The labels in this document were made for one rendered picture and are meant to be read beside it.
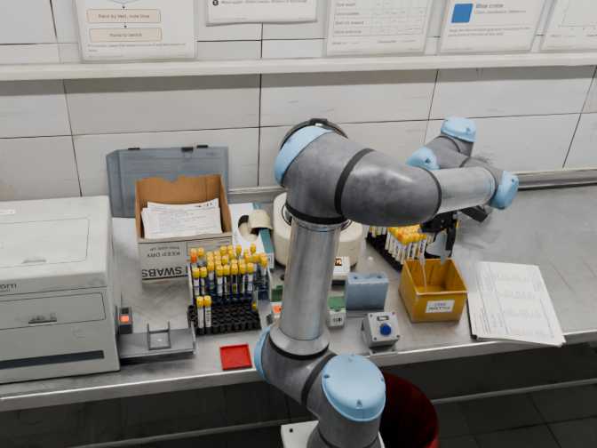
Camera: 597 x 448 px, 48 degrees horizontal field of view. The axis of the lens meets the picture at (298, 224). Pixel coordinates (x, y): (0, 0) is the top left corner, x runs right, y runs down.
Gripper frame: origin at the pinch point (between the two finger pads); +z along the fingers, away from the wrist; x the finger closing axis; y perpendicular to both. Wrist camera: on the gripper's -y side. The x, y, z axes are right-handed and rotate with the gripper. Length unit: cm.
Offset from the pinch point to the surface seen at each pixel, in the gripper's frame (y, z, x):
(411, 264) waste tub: 4.0, 9.0, -6.2
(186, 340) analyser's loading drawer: 62, 14, 12
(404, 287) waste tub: 6.3, 13.4, -2.3
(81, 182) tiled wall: 92, 7, -46
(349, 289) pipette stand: 22.0, 9.6, 1.6
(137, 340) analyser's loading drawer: 73, 14, 11
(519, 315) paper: -22.0, 16.2, 7.0
